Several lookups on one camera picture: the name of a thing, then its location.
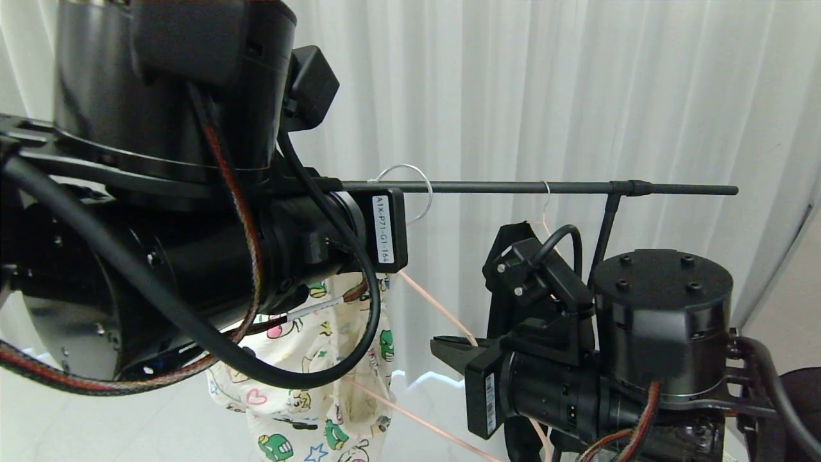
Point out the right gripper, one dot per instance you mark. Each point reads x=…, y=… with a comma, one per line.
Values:
x=545, y=391

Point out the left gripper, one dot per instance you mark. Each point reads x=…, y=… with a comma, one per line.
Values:
x=388, y=224

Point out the pink clothes hanger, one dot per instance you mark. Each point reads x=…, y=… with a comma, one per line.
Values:
x=545, y=212
x=442, y=311

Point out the black garment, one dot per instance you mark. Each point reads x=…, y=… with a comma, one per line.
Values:
x=497, y=289

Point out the cream printed garment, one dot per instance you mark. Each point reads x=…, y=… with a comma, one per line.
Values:
x=321, y=410

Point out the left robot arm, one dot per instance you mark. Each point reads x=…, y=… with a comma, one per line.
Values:
x=160, y=83

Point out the black clothes rack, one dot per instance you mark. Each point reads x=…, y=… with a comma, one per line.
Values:
x=513, y=187

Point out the white curtain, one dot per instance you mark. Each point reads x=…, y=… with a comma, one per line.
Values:
x=545, y=83

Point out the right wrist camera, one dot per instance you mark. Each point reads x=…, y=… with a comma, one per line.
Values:
x=545, y=276

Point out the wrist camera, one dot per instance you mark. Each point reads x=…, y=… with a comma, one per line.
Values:
x=545, y=276
x=314, y=83

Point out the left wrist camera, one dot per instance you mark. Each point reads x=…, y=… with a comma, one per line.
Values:
x=314, y=83

